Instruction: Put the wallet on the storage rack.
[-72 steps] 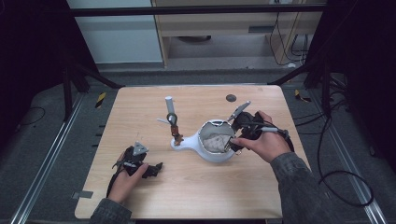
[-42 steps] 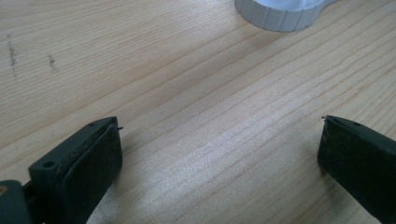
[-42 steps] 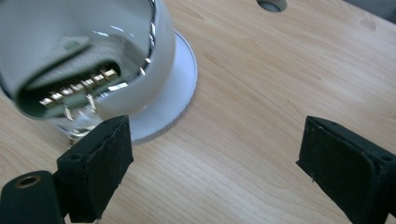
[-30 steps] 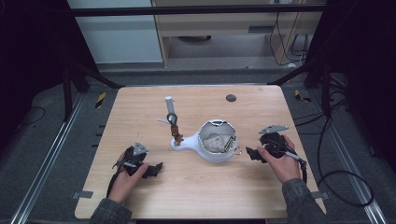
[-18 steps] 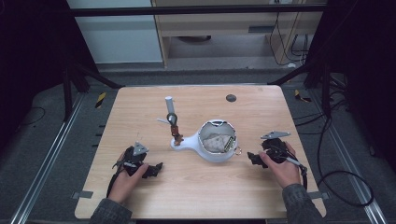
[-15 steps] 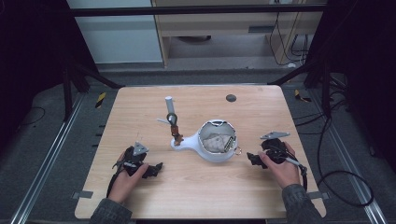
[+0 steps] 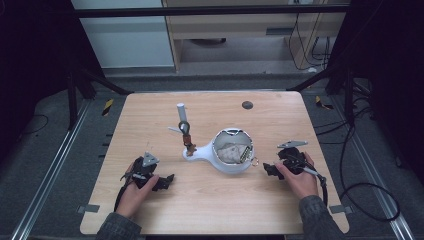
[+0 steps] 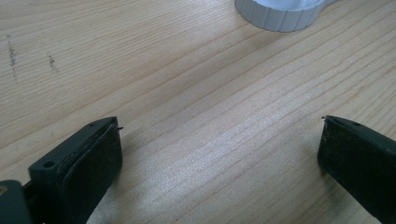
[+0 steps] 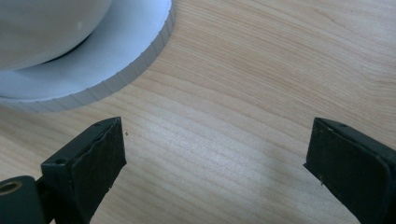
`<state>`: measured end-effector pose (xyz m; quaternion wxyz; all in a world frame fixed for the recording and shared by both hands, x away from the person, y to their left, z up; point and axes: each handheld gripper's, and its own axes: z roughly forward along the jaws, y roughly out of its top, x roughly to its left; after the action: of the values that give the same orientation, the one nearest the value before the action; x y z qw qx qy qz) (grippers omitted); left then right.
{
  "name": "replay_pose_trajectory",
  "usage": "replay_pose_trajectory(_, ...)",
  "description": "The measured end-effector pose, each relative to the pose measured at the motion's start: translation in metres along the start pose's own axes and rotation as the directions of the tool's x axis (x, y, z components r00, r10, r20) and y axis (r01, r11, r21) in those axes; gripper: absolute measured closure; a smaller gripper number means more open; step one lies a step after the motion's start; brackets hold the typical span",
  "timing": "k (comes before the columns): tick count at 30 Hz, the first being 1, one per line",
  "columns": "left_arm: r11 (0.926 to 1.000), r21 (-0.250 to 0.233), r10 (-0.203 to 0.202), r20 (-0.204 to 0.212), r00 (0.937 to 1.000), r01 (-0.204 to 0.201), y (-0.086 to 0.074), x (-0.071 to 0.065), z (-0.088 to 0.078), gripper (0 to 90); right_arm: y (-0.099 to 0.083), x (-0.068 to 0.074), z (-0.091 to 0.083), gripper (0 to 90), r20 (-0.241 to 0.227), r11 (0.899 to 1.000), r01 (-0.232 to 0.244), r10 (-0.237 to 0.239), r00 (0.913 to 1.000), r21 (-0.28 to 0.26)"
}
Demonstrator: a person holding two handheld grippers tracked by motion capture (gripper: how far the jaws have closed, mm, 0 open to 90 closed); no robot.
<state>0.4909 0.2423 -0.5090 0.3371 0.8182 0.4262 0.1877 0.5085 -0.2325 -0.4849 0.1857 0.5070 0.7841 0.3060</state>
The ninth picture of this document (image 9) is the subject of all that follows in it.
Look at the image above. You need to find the white stand with hook pole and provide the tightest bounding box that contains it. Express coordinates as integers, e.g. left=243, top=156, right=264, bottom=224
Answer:
left=0, top=0, right=176, bottom=114

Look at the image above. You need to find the white mug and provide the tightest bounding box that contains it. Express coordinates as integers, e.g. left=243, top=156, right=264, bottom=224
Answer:
left=0, top=0, right=114, bottom=72

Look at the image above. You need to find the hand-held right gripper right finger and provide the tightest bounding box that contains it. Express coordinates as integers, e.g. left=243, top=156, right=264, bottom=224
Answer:
left=303, top=117, right=396, bottom=224

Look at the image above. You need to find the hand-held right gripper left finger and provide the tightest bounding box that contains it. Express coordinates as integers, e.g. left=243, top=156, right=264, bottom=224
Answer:
left=40, top=116, right=128, bottom=224

